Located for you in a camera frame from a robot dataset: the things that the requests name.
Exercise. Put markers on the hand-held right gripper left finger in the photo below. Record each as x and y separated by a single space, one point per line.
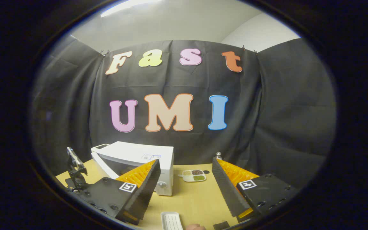
147 191

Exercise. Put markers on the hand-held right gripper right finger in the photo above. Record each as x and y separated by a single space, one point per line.
225 191

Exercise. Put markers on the white rectangular tray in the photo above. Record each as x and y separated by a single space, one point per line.
171 222

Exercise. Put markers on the white microwave oven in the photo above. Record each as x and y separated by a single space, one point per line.
129 153

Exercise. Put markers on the white divided condiment dish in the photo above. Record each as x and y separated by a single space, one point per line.
193 175

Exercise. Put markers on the small clear bottle pink label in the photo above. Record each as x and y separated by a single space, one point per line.
218 156

